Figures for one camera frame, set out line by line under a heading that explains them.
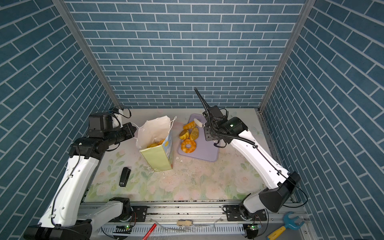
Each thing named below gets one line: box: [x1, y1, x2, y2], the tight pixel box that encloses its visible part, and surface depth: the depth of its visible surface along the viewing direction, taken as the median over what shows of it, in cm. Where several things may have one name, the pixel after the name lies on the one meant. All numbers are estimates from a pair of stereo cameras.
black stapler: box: [119, 167, 131, 187], surface depth 85 cm
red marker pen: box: [142, 223, 157, 240], surface depth 70 cm
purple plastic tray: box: [177, 113, 220, 163], surface depth 99 cm
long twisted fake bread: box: [183, 121, 196, 130], surface depth 107 cm
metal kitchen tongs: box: [193, 118, 204, 128], surface depth 80 cm
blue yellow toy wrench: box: [266, 211, 305, 240], surface depth 71 cm
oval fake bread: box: [189, 127, 199, 141], surface depth 103 cm
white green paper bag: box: [136, 115, 177, 172], surface depth 82 cm
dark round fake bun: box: [179, 129, 190, 140], surface depth 100 cm
